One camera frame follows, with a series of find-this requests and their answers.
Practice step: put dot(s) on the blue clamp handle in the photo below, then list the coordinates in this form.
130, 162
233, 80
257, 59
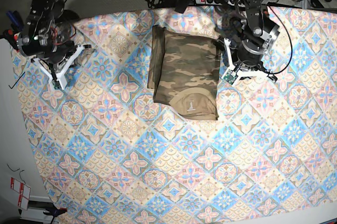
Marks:
17, 22

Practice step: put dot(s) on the camouflage T-shirt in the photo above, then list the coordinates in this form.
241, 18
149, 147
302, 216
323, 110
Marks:
184, 73

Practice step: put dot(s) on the black orange bottom clamp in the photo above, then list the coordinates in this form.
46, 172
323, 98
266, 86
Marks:
54, 212

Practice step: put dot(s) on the black hex key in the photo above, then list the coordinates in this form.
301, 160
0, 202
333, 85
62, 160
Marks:
12, 86

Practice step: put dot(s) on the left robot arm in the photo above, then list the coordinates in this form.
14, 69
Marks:
257, 34

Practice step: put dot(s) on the red white label tag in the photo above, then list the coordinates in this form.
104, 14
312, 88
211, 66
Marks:
23, 193

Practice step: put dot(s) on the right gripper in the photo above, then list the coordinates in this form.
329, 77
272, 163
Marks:
57, 63

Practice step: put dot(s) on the white power strip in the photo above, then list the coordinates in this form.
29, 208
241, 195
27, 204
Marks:
213, 2

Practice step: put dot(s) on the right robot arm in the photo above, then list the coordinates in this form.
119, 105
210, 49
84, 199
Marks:
47, 39

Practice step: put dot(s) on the black round stand base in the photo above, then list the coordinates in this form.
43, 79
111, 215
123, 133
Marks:
69, 16

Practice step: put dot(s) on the red black clamp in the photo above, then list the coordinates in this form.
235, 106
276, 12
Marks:
12, 38

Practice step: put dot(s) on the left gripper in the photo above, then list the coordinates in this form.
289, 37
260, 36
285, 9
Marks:
241, 64

